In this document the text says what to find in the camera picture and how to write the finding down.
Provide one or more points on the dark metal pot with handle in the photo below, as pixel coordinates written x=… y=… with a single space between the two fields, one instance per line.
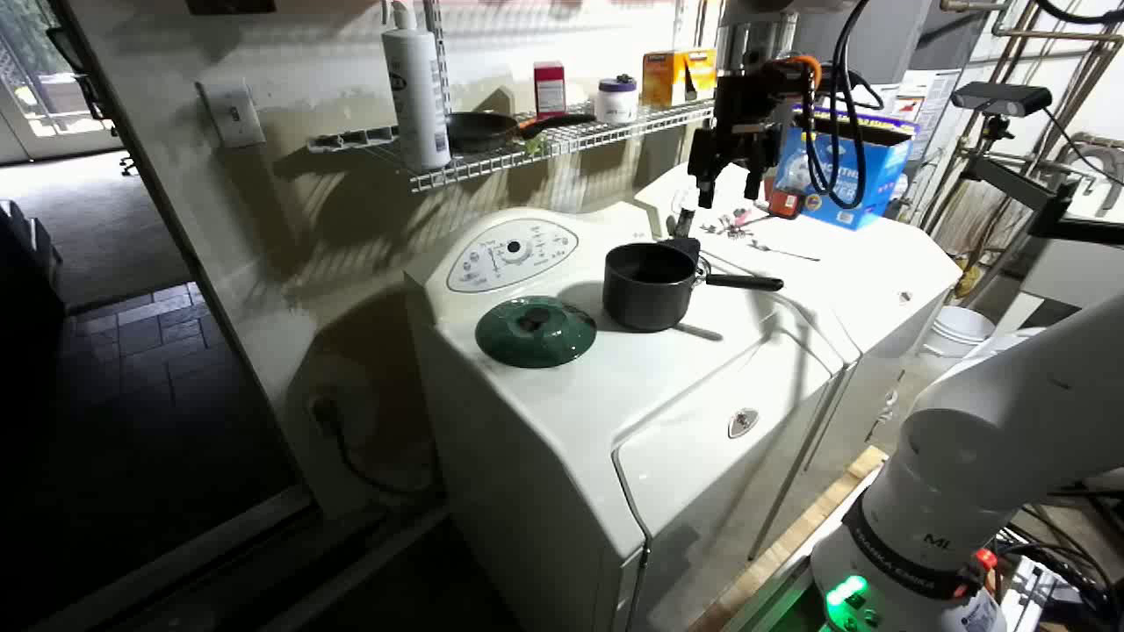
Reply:
x=647 y=286

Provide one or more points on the white wire wall shelf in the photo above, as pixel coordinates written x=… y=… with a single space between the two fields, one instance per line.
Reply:
x=551 y=138

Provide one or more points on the white dryer machine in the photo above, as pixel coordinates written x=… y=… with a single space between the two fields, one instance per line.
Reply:
x=864 y=301

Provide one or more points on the blue and white box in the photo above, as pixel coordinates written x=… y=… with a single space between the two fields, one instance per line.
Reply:
x=843 y=172

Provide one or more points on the white wall outlet plate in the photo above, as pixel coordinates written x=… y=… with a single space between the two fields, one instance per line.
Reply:
x=233 y=115

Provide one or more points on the yellow box on shelf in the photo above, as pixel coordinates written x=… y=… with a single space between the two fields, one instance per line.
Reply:
x=678 y=76

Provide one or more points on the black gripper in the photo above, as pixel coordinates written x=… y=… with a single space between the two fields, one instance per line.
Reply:
x=741 y=123

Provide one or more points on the tall white spray bottle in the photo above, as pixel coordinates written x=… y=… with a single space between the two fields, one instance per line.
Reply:
x=413 y=73

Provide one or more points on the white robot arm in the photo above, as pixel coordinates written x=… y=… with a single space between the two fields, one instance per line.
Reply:
x=986 y=441

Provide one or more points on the red and white small box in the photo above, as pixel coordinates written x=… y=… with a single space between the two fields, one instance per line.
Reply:
x=550 y=89

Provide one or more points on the white washing machine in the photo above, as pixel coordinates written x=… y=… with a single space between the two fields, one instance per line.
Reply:
x=623 y=490

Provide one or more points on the black pan on shelf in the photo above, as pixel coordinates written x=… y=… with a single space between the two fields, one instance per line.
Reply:
x=483 y=131

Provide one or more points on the green round pot lid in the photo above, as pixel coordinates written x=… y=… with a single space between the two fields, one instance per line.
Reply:
x=534 y=330

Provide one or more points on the white jar with blue lid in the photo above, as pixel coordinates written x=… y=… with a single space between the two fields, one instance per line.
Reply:
x=617 y=98

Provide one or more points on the black camera on tripod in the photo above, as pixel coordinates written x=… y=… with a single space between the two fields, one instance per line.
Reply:
x=1003 y=98

